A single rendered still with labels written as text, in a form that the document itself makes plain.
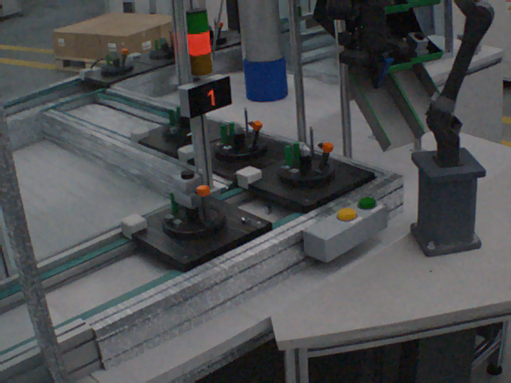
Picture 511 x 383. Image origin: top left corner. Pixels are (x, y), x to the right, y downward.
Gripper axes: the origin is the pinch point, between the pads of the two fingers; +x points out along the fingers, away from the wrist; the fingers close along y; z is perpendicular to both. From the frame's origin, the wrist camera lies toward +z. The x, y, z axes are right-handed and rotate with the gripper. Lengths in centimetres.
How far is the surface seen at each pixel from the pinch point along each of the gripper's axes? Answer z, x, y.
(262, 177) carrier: 26.6, 29.0, 12.3
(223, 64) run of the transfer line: 136, 36, -65
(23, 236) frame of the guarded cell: -2, 5, 88
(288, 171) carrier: 19.9, 26.5, 9.7
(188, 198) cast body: 17.1, 21.0, 41.1
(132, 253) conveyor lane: 28, 35, 51
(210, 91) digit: 28.9, 4.2, 24.1
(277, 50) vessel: 93, 22, -56
